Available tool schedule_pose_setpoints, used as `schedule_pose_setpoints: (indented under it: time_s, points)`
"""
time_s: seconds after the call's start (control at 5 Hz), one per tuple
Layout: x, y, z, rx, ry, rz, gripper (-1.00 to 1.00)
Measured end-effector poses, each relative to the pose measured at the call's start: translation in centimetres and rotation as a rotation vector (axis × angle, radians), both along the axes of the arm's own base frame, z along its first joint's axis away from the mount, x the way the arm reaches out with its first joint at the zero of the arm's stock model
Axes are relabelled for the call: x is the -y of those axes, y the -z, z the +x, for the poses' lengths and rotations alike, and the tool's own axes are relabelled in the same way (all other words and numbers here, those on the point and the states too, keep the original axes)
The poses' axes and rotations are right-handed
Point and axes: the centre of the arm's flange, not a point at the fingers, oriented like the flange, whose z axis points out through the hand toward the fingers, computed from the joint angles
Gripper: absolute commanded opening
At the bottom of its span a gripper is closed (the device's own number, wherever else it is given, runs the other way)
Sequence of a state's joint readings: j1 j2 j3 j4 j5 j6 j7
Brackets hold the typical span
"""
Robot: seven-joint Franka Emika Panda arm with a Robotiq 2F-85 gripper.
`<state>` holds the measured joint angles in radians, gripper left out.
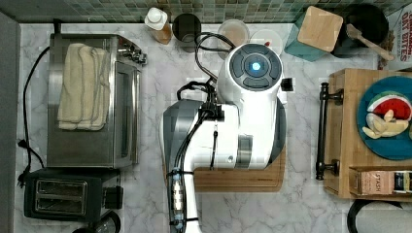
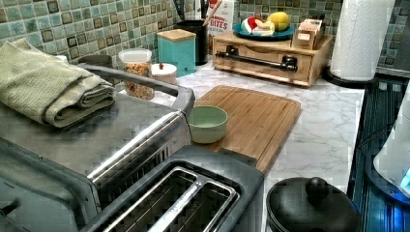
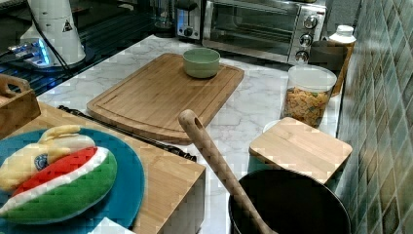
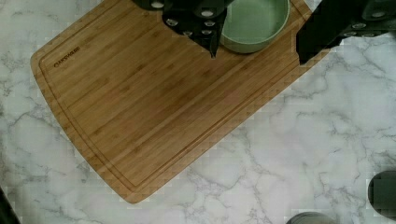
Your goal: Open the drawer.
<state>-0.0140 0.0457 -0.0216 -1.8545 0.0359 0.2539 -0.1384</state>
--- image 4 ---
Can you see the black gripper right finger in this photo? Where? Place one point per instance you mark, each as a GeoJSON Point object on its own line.
{"type": "Point", "coordinates": [334, 20]}

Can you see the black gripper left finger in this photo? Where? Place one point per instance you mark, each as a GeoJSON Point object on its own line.
{"type": "Point", "coordinates": [200, 20]}

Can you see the light green bowl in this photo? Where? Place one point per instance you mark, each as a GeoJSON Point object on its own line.
{"type": "Point", "coordinates": [251, 25]}

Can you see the bamboo cutting board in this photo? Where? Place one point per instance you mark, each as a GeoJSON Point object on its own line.
{"type": "Point", "coordinates": [141, 103]}

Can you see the dark round container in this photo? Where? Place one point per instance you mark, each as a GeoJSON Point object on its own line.
{"type": "Point", "coordinates": [382, 194]}

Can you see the grey round lid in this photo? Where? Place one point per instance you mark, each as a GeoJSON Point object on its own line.
{"type": "Point", "coordinates": [310, 218]}

